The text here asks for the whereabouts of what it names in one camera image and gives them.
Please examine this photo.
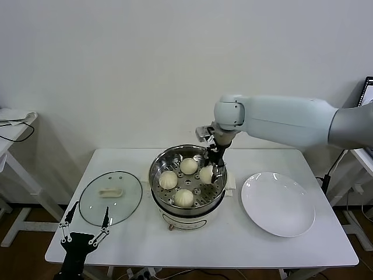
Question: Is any white laptop cable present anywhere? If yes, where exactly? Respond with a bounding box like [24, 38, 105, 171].
[328, 149, 349, 177]

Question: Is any white side table with cloth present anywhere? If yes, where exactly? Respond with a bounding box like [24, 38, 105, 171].
[0, 109, 69, 249]

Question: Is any black upright stand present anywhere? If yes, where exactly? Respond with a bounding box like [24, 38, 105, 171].
[316, 174, 332, 205]

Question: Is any white round plate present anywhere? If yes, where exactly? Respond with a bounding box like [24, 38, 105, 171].
[241, 172, 316, 237]

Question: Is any round glass pot lid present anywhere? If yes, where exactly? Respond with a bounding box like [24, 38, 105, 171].
[79, 170, 143, 227]

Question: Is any stainless steel steamer basket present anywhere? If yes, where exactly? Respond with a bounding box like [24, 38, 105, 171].
[149, 145, 228, 213]

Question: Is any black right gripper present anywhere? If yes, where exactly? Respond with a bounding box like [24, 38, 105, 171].
[203, 139, 231, 183]

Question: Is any white side table with laptop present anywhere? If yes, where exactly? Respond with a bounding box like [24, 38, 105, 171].
[340, 147, 373, 251]

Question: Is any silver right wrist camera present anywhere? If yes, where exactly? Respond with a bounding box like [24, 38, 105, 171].
[195, 124, 218, 142]

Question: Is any dark open laptop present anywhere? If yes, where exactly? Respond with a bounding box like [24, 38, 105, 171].
[357, 76, 373, 109]

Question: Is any white cloth bag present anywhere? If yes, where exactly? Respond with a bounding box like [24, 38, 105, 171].
[0, 108, 39, 127]

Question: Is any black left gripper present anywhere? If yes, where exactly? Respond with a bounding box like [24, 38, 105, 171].
[54, 201, 111, 280]

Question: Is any black cable loop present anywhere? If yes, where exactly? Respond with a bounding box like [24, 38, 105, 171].
[0, 121, 35, 144]

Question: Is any white steamed baozi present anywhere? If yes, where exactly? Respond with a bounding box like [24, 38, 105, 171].
[199, 165, 215, 185]
[159, 171, 178, 190]
[180, 157, 199, 175]
[174, 188, 195, 208]

